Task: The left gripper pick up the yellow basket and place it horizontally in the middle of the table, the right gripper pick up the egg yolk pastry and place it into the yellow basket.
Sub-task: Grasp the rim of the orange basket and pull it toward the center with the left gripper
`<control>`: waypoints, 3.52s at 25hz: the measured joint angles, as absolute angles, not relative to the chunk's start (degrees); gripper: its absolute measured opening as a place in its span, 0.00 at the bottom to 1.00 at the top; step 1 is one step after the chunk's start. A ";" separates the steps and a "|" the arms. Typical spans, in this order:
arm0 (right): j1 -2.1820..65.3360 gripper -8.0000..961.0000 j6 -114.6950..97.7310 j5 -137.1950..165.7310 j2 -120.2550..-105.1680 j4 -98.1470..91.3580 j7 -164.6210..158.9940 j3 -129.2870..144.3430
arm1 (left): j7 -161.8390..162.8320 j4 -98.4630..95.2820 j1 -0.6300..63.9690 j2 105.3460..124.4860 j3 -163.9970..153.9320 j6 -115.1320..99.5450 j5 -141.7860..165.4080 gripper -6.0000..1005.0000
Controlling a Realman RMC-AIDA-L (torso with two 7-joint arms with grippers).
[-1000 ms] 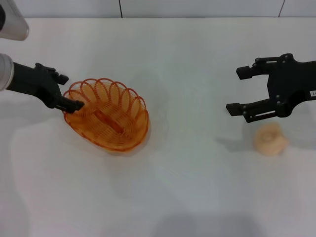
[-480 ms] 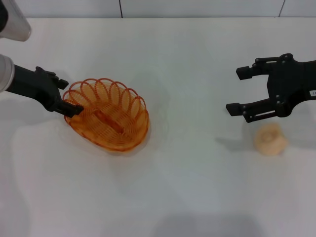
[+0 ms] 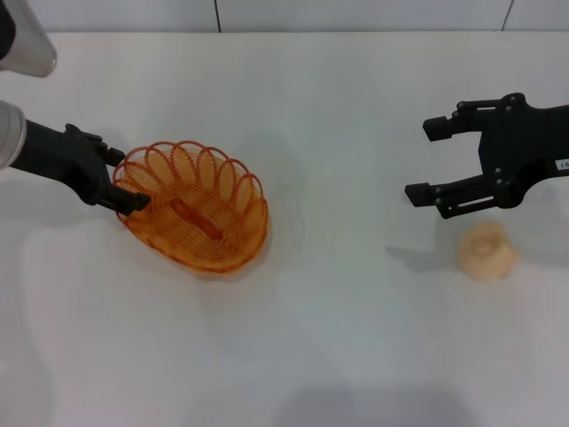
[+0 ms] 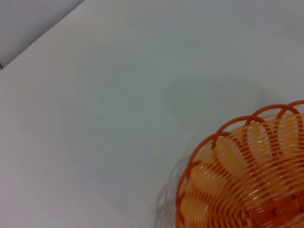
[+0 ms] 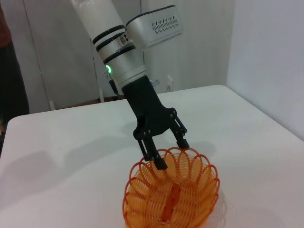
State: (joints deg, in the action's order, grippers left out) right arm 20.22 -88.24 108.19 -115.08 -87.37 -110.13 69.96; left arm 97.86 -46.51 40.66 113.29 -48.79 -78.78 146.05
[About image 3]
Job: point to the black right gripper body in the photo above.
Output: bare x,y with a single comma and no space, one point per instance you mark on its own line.
511,147

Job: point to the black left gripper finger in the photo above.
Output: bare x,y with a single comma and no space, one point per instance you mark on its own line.
126,201
114,158

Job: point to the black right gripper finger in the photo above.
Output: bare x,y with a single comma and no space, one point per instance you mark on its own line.
438,128
420,195

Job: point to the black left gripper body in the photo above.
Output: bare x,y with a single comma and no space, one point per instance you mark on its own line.
66,160

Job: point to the orange woven plastic basket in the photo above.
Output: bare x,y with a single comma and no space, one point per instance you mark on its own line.
195,222

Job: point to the beige round bun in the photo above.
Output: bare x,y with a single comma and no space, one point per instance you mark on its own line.
486,253

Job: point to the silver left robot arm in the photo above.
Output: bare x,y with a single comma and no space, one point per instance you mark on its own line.
29,49

